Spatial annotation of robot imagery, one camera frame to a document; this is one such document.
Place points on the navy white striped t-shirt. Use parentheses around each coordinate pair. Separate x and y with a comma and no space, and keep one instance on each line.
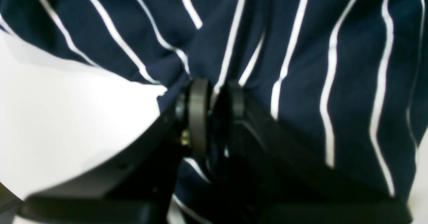
(348,77)

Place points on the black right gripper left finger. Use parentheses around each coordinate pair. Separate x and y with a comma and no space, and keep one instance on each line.
(135,185)

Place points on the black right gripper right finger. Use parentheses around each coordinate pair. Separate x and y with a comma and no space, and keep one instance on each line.
(280,176)

